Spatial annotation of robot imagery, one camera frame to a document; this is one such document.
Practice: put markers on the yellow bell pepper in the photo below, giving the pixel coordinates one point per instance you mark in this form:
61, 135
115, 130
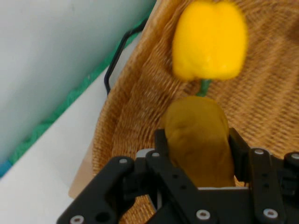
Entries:
208, 44

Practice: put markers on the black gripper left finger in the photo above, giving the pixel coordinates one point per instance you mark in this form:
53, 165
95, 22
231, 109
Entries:
112, 186

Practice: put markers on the brown potato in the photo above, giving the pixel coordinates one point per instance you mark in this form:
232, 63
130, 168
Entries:
198, 140

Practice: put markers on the woven wicker basket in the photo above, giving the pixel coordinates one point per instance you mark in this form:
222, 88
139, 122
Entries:
140, 105

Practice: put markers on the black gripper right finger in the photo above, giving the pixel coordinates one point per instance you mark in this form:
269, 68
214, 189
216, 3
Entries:
264, 177

